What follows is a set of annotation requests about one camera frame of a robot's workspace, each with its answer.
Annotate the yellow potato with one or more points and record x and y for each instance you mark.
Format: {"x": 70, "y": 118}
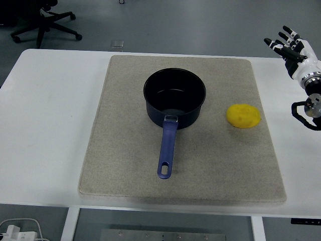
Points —
{"x": 243, "y": 116}

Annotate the small black floor object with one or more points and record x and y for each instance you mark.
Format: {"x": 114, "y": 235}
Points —
{"x": 122, "y": 2}

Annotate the grey floor socket plate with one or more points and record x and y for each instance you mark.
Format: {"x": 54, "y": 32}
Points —
{"x": 117, "y": 44}

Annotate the beige rectangular mat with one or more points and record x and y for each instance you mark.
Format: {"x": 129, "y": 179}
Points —
{"x": 125, "y": 140}

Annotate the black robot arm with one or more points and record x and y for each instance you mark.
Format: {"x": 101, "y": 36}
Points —
{"x": 313, "y": 86}

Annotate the black office chair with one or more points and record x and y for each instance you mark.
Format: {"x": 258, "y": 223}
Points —
{"x": 42, "y": 23}

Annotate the grey metal plate with screws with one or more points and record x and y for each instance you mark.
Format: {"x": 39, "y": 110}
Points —
{"x": 163, "y": 236}

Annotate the white table leg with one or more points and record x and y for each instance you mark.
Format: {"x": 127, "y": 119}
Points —
{"x": 258, "y": 229}
{"x": 69, "y": 224}

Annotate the black table control panel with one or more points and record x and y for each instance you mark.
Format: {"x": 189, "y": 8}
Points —
{"x": 304, "y": 221}

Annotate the white power strip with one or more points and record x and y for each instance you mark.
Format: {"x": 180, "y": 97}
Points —
{"x": 17, "y": 233}

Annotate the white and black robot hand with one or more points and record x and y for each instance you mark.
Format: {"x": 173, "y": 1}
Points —
{"x": 307, "y": 64}

